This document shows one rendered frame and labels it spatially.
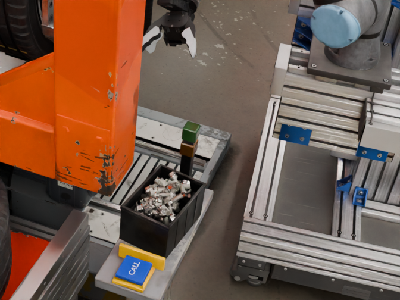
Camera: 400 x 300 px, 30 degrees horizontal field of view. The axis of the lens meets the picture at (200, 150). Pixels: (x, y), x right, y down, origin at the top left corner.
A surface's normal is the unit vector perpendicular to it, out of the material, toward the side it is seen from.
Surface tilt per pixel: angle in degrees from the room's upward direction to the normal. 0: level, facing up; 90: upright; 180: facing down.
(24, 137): 90
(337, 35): 97
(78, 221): 0
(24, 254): 0
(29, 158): 90
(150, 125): 0
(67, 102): 90
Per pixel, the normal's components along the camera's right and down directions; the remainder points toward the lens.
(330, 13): -0.53, 0.58
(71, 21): -0.32, 0.57
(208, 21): 0.11, -0.77
